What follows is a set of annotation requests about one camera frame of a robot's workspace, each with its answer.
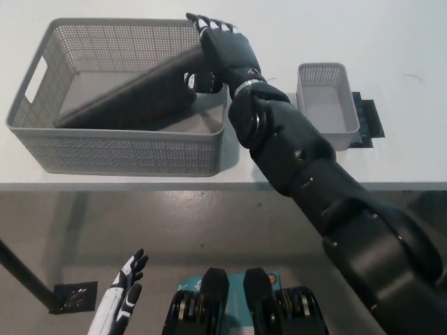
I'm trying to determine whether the small grey perforated basket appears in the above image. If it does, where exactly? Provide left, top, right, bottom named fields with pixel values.
left=295, top=62, right=361, bottom=152

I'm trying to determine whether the black table leg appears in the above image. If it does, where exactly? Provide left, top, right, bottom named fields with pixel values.
left=0, top=238, right=59, bottom=312

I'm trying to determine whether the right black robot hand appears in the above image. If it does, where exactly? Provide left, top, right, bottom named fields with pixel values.
left=182, top=13, right=263, bottom=96

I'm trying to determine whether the black perforated foot plate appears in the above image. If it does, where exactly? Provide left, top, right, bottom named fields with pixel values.
left=51, top=280, right=98, bottom=314

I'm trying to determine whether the large grey perforated basket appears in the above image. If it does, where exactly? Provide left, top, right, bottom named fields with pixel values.
left=4, top=17, right=228, bottom=178

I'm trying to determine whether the black flat pad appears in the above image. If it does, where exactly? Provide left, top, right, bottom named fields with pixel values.
left=349, top=91, right=386, bottom=149

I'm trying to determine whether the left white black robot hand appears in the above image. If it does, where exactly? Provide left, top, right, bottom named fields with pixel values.
left=87, top=248, right=149, bottom=335

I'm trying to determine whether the black robot torso teal top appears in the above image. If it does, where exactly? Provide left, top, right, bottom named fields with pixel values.
left=161, top=267, right=330, bottom=335

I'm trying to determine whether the dark grey quilted oven glove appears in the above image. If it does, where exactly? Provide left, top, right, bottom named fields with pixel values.
left=52, top=46, right=207, bottom=131

